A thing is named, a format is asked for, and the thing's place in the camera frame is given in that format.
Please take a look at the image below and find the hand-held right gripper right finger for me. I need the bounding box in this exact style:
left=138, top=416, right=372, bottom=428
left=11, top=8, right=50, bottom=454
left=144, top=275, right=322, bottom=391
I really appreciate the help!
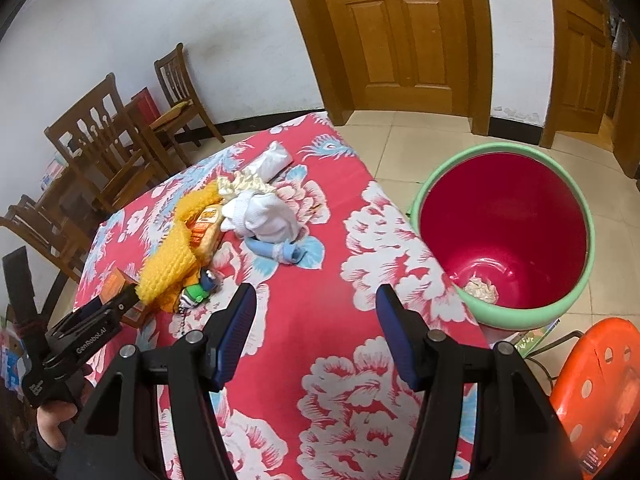
left=375, top=284, right=583, bottom=480

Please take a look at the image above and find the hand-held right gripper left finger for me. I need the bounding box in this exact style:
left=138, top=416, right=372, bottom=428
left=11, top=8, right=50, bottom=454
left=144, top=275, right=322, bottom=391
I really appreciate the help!
left=55, top=283, right=258, bottom=480

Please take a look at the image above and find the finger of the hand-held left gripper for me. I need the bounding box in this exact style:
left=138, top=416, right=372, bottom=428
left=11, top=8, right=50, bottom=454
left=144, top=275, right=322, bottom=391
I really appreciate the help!
left=99, top=284, right=142, bottom=319

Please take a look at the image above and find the green and striped small toy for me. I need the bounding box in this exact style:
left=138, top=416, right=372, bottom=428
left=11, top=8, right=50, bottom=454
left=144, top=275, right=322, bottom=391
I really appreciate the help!
left=180, top=270, right=221, bottom=308

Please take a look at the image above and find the yellow knitted cloth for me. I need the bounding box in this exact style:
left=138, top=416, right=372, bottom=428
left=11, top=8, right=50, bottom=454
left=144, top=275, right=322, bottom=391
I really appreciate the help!
left=136, top=180, right=223, bottom=309

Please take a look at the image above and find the orange snack packet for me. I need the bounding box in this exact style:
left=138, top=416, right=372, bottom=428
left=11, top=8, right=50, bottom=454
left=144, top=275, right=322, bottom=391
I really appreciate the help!
left=187, top=205, right=226, bottom=253

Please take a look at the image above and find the green rimmed red bucket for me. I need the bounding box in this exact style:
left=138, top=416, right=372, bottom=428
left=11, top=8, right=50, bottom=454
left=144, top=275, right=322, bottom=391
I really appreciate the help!
left=407, top=142, right=597, bottom=328

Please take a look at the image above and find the person's left forearm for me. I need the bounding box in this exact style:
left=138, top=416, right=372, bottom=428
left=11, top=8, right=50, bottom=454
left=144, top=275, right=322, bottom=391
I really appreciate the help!
left=30, top=432, right=68, bottom=480

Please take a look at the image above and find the person's left hand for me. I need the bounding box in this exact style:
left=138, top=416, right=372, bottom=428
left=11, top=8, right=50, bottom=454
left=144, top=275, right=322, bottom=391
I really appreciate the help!
left=37, top=401, right=80, bottom=454

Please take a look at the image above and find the small orange box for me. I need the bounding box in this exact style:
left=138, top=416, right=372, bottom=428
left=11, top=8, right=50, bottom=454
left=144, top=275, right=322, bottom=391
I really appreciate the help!
left=100, top=267, right=146, bottom=329

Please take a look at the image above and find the blue printed carton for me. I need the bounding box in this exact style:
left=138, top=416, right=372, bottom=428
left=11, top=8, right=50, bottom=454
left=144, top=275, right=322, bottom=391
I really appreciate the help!
left=0, top=327, right=23, bottom=391

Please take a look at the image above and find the light blue cloth piece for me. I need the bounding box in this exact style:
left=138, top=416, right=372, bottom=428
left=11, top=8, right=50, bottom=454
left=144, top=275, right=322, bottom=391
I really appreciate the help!
left=247, top=237, right=304, bottom=265

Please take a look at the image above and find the white cloth bundle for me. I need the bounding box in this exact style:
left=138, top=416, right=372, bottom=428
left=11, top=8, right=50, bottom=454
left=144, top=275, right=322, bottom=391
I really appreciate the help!
left=220, top=191, right=301, bottom=243

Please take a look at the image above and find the colourful magazine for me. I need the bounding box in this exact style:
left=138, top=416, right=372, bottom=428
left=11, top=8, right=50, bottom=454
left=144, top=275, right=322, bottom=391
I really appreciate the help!
left=510, top=317, right=563, bottom=358

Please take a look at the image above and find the blue white packet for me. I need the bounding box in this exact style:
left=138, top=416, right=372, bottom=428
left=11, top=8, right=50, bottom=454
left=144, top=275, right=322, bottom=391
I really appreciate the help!
left=40, top=157, right=68, bottom=191

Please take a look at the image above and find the large wooden chair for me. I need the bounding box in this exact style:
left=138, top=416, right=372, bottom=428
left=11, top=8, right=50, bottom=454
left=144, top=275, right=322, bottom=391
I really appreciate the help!
left=44, top=74, right=171, bottom=211

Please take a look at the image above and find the white tissue packet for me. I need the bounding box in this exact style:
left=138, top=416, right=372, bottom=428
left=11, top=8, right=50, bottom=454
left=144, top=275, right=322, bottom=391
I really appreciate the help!
left=245, top=141, right=293, bottom=182

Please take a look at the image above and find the red box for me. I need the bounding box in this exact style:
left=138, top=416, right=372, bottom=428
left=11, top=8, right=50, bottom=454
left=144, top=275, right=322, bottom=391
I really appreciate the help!
left=131, top=87, right=162, bottom=122

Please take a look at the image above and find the yellow seat cushion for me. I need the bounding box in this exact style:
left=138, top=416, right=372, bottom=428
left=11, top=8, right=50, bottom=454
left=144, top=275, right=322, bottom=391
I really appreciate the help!
left=152, top=101, right=193, bottom=126

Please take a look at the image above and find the orange plastic stool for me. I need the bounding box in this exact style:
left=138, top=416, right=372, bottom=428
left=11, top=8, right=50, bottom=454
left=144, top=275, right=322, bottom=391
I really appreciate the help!
left=547, top=317, right=640, bottom=480

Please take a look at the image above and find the smartphone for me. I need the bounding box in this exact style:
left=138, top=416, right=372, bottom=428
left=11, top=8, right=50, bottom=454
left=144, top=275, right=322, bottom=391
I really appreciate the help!
left=580, top=410, right=633, bottom=473

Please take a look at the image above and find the wooden chair with cushion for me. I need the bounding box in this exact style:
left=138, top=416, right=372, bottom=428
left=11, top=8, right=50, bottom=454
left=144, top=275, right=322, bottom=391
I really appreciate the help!
left=152, top=42, right=226, bottom=155

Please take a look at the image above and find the closed wooden door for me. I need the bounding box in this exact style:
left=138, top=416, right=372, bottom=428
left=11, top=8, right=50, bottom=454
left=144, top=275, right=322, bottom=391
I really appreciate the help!
left=275, top=0, right=493, bottom=136

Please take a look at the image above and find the open wooden door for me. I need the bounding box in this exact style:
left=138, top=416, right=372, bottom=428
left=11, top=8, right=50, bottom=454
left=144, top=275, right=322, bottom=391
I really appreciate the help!
left=542, top=0, right=640, bottom=181

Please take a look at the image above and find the hanging grey cloth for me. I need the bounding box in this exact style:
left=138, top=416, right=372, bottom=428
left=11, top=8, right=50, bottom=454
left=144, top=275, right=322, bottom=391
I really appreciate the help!
left=611, top=14, right=632, bottom=58

